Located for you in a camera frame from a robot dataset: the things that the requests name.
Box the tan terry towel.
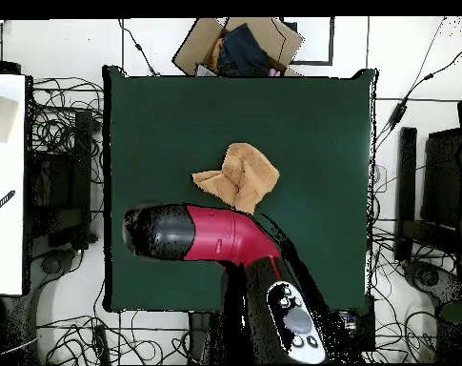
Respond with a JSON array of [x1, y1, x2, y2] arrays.
[[191, 142, 281, 215]]

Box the dark green table cloth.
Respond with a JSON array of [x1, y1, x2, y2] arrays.
[[102, 65, 378, 314]]

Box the orange cloth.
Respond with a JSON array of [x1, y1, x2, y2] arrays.
[[209, 37, 225, 71]]

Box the dark blue jeans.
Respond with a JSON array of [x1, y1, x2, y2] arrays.
[[217, 22, 271, 77]]

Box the black stand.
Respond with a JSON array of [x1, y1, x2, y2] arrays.
[[26, 110, 98, 260], [393, 126, 462, 262]]

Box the brown cardboard box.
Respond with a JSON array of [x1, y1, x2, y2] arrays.
[[171, 16, 305, 77]]

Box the black stand base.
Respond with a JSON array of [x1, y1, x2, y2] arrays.
[[401, 258, 462, 310], [28, 247, 83, 298]]

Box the black power strip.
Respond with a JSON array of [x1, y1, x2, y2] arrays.
[[92, 323, 110, 365]]

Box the white desk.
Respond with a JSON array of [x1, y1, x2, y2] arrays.
[[0, 73, 27, 295]]

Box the black striped tool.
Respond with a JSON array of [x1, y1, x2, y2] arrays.
[[0, 189, 17, 220]]

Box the beige box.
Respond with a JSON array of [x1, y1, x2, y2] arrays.
[[0, 91, 19, 144]]

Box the black cable tangle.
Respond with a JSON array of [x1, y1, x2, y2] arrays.
[[35, 312, 190, 365], [28, 75, 106, 184], [367, 216, 460, 363]]

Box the thin black cable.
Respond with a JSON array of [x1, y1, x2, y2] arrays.
[[118, 18, 161, 76]]

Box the black cable with adapter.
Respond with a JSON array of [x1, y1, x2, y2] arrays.
[[374, 41, 462, 152]]

